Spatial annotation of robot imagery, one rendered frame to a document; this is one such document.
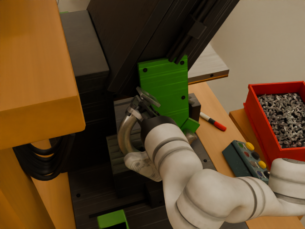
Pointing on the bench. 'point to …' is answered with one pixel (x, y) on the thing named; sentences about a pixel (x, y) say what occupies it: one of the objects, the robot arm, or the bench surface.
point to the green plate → (167, 86)
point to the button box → (243, 161)
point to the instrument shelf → (35, 75)
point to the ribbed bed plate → (114, 152)
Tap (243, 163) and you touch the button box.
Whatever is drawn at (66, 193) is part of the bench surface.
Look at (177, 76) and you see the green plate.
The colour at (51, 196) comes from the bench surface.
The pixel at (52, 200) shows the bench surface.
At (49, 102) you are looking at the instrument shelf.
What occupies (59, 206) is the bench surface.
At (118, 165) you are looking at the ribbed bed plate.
